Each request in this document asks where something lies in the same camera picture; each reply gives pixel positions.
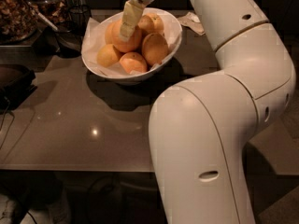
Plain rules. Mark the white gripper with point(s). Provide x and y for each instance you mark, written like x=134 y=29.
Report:
x=132 y=14

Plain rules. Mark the large top orange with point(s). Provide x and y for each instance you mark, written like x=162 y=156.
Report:
x=125 y=46

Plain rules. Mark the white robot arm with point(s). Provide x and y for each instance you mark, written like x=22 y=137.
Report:
x=198 y=127

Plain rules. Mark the back right orange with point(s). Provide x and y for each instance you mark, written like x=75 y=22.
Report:
x=151 y=23

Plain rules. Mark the right front orange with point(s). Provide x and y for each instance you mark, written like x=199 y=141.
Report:
x=154 y=48

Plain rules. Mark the white paper bowl liner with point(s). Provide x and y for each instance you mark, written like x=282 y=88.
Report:
x=92 y=38

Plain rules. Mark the white ceramic bowl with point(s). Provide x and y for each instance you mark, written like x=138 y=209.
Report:
x=168 y=31

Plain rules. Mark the front middle orange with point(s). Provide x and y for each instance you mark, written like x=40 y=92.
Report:
x=133 y=62

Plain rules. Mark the left front orange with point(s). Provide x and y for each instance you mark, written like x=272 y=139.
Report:
x=108 y=55

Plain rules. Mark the folded paper napkin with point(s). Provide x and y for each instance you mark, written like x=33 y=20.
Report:
x=192 y=21

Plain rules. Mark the steel tray stand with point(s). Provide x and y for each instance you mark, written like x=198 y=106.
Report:
x=34 y=52

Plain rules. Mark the glass jar of dried snacks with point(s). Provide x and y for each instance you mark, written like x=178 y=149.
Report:
x=17 y=21

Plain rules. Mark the black device on left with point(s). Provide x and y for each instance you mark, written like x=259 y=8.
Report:
x=16 y=84

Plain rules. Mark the black wire cup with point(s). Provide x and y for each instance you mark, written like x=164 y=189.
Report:
x=80 y=15

